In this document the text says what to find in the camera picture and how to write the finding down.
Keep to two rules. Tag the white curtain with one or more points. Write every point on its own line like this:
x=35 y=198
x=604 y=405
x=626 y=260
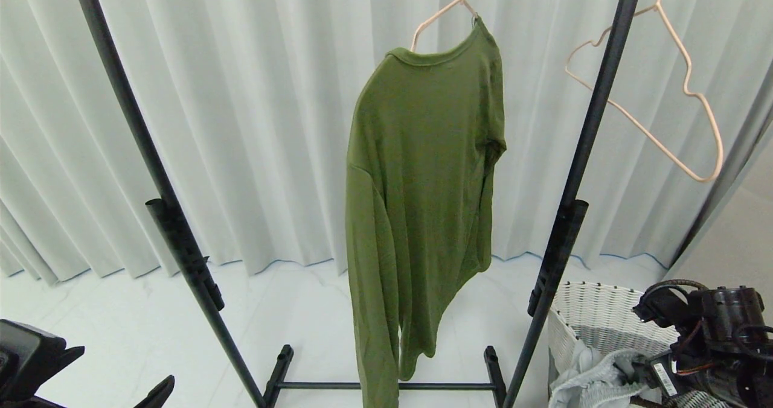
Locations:
x=241 y=124

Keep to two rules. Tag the black clothes rack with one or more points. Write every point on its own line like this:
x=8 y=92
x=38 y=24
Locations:
x=121 y=94

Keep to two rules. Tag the white laundry basket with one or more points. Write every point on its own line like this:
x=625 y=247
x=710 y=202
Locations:
x=598 y=317

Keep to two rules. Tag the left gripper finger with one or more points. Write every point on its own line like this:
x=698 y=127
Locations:
x=158 y=393

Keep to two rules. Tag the pale grey garment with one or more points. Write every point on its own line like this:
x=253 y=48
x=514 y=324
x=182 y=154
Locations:
x=586 y=384

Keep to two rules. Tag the green printed shirt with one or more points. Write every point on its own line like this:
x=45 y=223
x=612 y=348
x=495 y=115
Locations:
x=423 y=184

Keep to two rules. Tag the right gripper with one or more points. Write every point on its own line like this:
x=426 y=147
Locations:
x=694 y=384

